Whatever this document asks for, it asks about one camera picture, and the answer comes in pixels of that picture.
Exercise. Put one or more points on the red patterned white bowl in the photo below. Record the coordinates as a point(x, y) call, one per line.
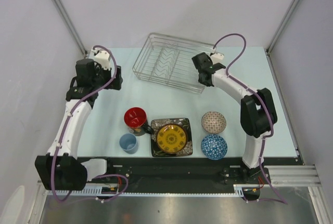
point(213, 122)

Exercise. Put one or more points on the light blue plastic cup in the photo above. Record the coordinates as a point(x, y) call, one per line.
point(128, 143)

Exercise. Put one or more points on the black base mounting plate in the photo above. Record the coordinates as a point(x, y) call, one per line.
point(182, 175)

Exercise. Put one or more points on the yellow patterned round plate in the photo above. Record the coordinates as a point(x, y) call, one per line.
point(171, 138)

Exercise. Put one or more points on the steel wire dish rack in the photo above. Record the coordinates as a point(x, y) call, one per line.
point(167, 60)

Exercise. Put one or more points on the aluminium frame rail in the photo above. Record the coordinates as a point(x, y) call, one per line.
point(294, 176)

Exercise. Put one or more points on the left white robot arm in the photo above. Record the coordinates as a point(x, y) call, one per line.
point(60, 168)

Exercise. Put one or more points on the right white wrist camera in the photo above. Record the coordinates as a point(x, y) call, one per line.
point(217, 57)

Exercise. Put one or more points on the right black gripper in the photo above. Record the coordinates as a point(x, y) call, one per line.
point(206, 84)

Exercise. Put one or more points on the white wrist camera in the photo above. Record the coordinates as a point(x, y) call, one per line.
point(217, 57)
point(102, 57)

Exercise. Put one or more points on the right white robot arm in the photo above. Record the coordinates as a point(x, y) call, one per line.
point(257, 110)

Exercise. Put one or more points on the black floral square plate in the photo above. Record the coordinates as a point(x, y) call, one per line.
point(182, 122)

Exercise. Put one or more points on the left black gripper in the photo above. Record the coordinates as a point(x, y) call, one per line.
point(116, 83)

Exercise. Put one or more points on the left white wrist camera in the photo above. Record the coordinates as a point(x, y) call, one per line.
point(102, 57)

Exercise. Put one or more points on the red and black mug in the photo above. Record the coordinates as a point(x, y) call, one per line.
point(136, 120)

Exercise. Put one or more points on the blue triangle patterned bowl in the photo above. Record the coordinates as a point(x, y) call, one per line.
point(214, 147)

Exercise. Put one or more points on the right slotted cable duct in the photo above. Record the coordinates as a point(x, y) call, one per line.
point(248, 190)

